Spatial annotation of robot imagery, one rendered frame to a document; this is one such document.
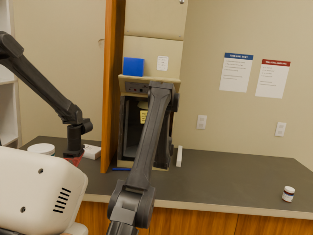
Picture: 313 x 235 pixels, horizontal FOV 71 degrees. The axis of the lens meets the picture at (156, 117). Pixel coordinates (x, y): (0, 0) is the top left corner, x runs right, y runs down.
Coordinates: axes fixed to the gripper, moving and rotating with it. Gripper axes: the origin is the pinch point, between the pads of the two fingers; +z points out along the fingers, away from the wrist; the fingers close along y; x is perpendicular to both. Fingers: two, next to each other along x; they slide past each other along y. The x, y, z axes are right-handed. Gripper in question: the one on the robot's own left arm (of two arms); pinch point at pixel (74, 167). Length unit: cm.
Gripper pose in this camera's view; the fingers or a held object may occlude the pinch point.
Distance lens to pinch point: 109.7
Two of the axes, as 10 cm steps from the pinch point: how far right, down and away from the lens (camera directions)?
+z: -0.9, 9.6, 2.5
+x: -10.0, -0.9, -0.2
